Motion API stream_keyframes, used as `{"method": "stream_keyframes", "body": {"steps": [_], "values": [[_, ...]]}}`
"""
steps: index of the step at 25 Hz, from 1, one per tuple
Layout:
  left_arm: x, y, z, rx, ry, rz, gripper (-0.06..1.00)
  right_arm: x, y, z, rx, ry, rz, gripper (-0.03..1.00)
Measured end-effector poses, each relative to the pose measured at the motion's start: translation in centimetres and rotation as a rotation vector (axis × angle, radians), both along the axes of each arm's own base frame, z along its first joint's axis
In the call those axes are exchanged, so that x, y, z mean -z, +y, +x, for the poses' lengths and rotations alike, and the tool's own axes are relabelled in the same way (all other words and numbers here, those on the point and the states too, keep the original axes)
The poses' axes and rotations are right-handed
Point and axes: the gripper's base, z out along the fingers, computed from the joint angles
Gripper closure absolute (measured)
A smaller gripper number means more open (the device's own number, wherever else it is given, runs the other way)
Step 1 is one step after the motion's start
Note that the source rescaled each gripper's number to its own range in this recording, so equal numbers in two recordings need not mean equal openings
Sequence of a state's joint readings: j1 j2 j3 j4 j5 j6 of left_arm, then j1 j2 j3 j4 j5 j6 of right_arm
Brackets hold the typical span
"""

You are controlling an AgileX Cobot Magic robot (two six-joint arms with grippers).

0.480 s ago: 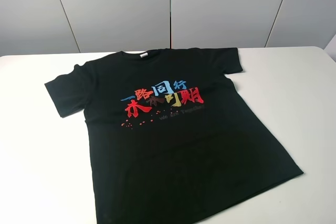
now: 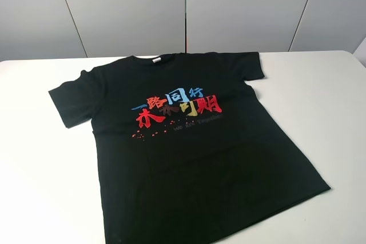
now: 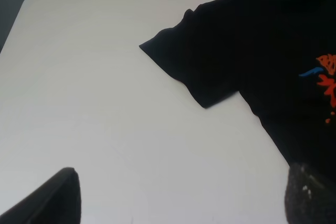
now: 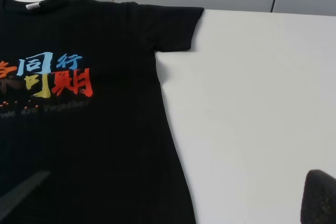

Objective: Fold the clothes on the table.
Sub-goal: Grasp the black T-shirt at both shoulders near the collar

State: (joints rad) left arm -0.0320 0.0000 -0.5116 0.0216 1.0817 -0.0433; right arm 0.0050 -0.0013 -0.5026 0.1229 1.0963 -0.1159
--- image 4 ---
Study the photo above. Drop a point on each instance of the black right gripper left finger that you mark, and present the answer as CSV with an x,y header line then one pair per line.
x,y
13,198

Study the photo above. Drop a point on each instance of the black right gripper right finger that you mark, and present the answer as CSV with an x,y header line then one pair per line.
x,y
318,201

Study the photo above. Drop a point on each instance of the black printed t-shirt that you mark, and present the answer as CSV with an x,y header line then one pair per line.
x,y
80,98

